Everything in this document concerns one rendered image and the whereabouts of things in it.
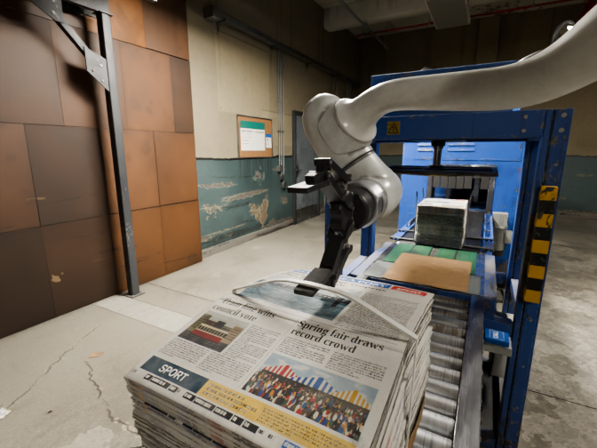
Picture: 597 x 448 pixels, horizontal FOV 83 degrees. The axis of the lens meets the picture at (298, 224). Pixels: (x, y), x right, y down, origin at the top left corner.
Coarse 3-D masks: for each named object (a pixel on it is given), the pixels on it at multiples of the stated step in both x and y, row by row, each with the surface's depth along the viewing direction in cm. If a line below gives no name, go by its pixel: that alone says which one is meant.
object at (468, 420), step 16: (480, 304) 135; (480, 320) 122; (480, 336) 111; (464, 352) 103; (480, 352) 103; (464, 368) 95; (480, 368) 95; (464, 384) 89; (480, 384) 89; (464, 400) 83; (480, 400) 83; (464, 416) 78; (480, 416) 78; (464, 432) 73; (480, 432) 74
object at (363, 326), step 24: (264, 288) 56; (264, 312) 48; (288, 312) 48; (312, 312) 48; (336, 312) 48; (360, 312) 48; (360, 336) 42; (384, 336) 42; (408, 336) 42; (408, 360) 44; (408, 384) 45; (408, 408) 45
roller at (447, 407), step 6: (426, 396) 84; (432, 396) 84; (438, 396) 84; (426, 402) 83; (432, 402) 83; (438, 402) 83; (444, 402) 82; (450, 402) 82; (456, 402) 82; (426, 408) 83; (432, 408) 83; (438, 408) 82; (444, 408) 82; (450, 408) 81; (456, 408) 81; (444, 414) 81; (450, 414) 81; (456, 414) 81
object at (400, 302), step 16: (288, 272) 67; (304, 272) 69; (288, 288) 56; (352, 288) 58; (368, 288) 59; (384, 288) 60; (400, 288) 60; (352, 304) 51; (384, 304) 51; (400, 304) 51; (416, 304) 52; (416, 320) 46; (416, 368) 48; (416, 384) 50; (416, 400) 50; (416, 416) 55
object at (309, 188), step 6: (324, 180) 47; (294, 186) 44; (300, 186) 43; (306, 186) 43; (312, 186) 43; (318, 186) 45; (324, 186) 46; (288, 192) 43; (294, 192) 43; (300, 192) 42; (306, 192) 42
